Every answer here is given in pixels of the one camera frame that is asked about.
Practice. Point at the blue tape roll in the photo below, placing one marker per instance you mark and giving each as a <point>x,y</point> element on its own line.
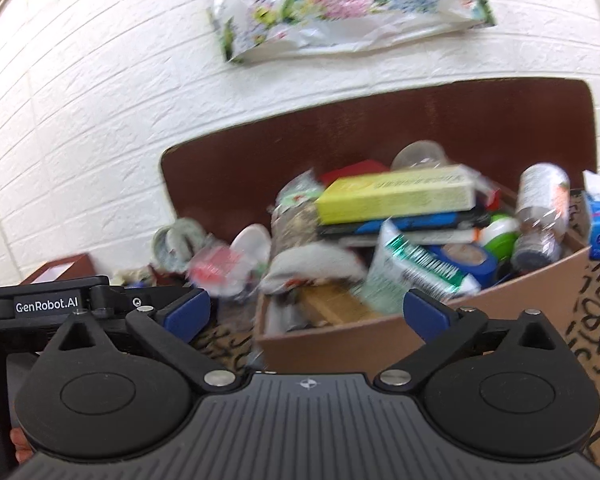
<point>480,265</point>

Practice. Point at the translucent plastic container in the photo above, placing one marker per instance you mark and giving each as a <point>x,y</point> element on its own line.
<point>420,155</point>

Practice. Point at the long yellow-green box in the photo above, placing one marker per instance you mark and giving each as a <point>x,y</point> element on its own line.
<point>390,195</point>

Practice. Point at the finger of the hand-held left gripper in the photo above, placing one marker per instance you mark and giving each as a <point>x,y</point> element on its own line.
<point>130,296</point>

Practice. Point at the dried herb bag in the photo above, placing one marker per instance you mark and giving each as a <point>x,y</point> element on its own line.
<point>295,225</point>

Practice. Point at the person's left hand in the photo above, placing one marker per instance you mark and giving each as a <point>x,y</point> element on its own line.
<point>21,447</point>

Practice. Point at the red box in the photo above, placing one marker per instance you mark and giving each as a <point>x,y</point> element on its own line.
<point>360,169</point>

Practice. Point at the brown headboard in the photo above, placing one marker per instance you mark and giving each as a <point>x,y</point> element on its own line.
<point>280,160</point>

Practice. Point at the grey cloth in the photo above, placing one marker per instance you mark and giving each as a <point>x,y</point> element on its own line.
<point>310,265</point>

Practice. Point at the green white toothpaste tube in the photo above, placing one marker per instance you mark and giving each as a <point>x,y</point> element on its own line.
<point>410,260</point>

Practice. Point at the clear plastic bottle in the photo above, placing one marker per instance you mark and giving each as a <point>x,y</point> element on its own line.
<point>542,195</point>

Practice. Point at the green white round container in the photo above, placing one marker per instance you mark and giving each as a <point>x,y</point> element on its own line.
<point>500,235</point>

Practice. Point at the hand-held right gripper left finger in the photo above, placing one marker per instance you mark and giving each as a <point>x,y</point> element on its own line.
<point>187,315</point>

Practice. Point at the floral plastic bag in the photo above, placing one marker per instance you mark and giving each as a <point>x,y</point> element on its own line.
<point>355,0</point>

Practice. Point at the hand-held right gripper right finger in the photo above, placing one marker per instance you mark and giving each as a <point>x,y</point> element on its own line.
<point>427,316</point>

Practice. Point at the clear tape roll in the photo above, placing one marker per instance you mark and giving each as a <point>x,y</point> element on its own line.
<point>172,240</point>

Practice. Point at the white bowl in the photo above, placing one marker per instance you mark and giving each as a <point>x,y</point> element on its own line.
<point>252,245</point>

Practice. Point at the brown shoe box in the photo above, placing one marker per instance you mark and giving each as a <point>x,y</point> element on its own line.
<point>55,270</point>

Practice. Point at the tan cardboard box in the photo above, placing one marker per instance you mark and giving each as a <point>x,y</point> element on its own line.
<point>330,350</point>

